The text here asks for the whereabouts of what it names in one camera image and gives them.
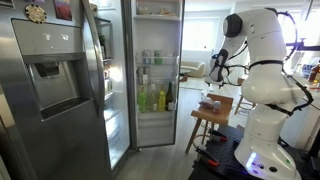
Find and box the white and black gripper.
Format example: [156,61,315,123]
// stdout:
[205,49,229,86]

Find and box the silver and orange can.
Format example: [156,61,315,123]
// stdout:
[213,101,221,113]

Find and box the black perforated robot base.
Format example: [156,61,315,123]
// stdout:
[188,125,260,180]

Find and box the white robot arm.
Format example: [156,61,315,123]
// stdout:
[208,8,313,180]

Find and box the wooden stool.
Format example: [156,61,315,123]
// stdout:
[185,94,233,153]

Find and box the green can on shelf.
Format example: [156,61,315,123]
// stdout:
[154,50,163,65]

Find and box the blue and white can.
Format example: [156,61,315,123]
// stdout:
[142,50,151,64]

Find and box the open fridge door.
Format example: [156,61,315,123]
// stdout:
[123,0,184,149]

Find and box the stainless steel fridge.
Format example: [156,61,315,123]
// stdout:
[0,0,134,180]

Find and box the round fridge magnet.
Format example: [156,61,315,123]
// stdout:
[25,4,47,24]

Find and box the cream sofa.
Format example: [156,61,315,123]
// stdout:
[181,61,206,78]

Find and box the crumpled plastic bag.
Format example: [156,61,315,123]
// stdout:
[199,96,214,109]

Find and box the dark green wine bottle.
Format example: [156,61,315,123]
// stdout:
[166,82,174,111]

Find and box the yellow drink bottle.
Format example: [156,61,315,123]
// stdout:
[158,85,166,112]

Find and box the green soda bottle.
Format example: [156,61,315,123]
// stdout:
[138,87,147,113]

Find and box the red handled clamp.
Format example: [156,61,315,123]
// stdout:
[196,146,219,167]

